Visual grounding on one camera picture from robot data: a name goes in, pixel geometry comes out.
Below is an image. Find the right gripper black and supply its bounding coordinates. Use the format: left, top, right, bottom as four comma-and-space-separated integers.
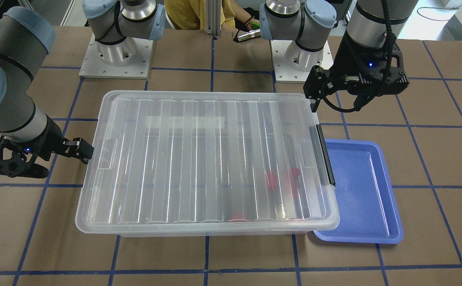
0, 117, 94, 178

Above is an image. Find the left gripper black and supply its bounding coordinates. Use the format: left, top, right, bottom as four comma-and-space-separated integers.
303, 32, 410, 112

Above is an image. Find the clear plastic box lid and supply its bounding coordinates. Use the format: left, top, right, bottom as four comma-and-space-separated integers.
75, 90, 341, 235

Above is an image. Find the red block carried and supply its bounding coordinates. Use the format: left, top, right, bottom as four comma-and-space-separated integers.
266, 170, 279, 191

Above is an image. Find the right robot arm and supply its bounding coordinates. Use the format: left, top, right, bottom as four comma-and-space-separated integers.
0, 0, 166, 178

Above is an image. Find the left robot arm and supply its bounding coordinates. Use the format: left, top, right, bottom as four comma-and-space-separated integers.
259, 0, 418, 113

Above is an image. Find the clear plastic storage box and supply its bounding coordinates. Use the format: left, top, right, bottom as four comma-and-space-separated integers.
75, 91, 341, 238

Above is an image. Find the red block middle lower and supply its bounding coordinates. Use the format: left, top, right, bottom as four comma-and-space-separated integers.
291, 185, 299, 200

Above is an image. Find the blue plastic tray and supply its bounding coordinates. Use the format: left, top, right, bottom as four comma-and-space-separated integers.
314, 138, 404, 244

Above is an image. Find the red block far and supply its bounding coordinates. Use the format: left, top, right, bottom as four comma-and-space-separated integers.
229, 212, 247, 222

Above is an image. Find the person in yellow shirt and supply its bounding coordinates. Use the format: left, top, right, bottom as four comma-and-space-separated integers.
164, 0, 260, 32

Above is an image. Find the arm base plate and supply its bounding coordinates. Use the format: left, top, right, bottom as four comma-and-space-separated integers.
79, 36, 155, 80
270, 40, 334, 83

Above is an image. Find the black box latch handle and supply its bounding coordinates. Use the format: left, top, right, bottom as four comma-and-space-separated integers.
309, 124, 336, 187

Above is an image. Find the aluminium frame post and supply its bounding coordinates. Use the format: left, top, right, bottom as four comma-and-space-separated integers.
204, 0, 222, 37

